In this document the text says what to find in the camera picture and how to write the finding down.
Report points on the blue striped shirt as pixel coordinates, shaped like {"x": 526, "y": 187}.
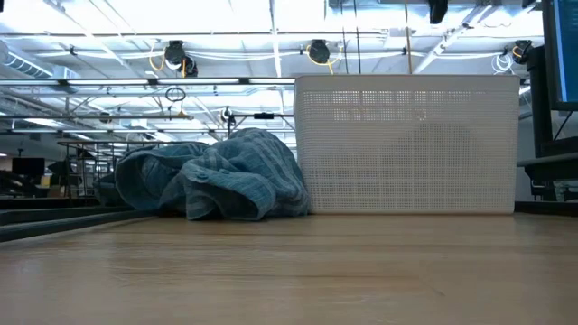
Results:
{"x": 235, "y": 180}

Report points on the white perforated plastic basket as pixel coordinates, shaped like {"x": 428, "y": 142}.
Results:
{"x": 406, "y": 149}

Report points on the navy cloth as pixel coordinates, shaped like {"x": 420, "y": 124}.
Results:
{"x": 106, "y": 192}

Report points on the black monitor stand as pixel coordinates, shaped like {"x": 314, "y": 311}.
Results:
{"x": 539, "y": 104}

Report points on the grey side desk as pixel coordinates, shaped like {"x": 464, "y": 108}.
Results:
{"x": 548, "y": 164}

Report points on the black computer monitor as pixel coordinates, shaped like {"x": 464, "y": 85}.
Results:
{"x": 564, "y": 54}

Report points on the metal ceiling rail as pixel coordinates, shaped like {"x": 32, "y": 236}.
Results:
{"x": 135, "y": 81}

